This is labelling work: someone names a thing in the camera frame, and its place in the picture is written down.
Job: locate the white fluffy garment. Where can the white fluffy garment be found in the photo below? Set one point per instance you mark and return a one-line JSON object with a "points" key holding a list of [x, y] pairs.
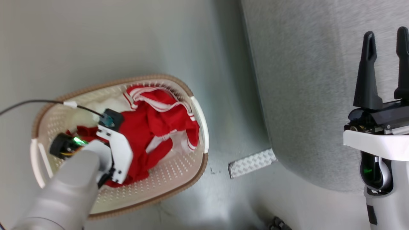
{"points": [[92, 107]]}

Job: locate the white patterned floor tape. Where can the white patterned floor tape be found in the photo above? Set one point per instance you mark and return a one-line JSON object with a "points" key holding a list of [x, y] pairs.
{"points": [[252, 163]]}

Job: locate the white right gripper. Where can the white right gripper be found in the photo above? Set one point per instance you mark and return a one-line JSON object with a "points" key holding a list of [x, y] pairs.
{"points": [[380, 143]]}

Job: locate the red white-striped garment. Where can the red white-striped garment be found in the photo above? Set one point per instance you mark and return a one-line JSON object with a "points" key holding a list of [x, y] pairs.
{"points": [[159, 121]]}

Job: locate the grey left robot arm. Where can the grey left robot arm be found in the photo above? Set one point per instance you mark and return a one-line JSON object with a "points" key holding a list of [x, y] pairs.
{"points": [[64, 191]]}

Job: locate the grey fabric sofa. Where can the grey fabric sofa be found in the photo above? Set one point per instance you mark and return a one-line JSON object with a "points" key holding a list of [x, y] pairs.
{"points": [[306, 89]]}

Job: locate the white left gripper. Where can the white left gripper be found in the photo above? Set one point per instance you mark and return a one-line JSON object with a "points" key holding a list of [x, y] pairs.
{"points": [[121, 153]]}

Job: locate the small dark floor object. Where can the small dark floor object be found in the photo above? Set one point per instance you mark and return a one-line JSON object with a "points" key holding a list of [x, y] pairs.
{"points": [[278, 224]]}

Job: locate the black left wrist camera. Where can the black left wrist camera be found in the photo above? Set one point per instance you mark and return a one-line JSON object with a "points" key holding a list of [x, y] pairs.
{"points": [[112, 118]]}

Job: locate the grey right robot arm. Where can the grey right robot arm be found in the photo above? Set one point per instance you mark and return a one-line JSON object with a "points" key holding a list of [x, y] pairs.
{"points": [[389, 198]]}

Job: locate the cream perforated laundry basket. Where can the cream perforated laundry basket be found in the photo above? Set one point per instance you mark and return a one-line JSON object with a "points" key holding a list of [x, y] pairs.
{"points": [[172, 179]]}

